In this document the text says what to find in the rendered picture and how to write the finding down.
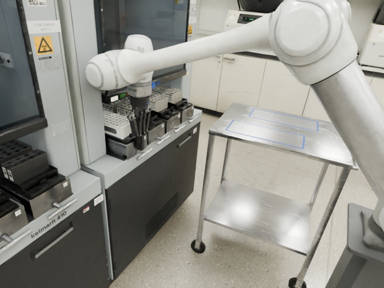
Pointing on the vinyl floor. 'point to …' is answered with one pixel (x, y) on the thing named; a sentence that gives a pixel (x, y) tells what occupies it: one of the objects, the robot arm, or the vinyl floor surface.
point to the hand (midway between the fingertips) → (140, 142)
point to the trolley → (251, 210)
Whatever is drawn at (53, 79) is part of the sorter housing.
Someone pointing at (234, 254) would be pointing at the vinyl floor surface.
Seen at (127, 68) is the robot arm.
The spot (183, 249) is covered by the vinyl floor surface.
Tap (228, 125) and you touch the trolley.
